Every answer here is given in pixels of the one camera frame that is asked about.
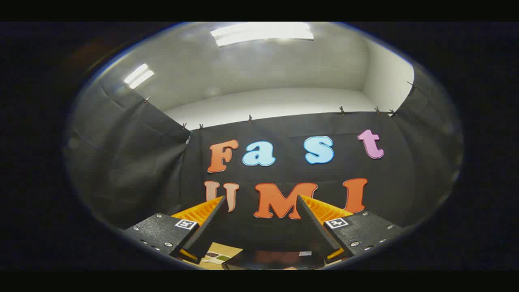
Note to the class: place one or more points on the ceiling light panel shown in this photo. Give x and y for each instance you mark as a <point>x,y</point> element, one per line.
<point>138,76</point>
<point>261,33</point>

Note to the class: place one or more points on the black toaster oven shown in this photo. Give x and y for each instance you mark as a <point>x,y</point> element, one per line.
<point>267,259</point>

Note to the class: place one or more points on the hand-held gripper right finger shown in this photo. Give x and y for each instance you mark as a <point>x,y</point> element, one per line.
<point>316,233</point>

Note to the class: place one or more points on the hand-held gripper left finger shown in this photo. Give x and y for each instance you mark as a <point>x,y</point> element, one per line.
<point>206,233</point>

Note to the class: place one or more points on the row of small cloth clips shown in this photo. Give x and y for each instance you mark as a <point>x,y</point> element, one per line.
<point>249,118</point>

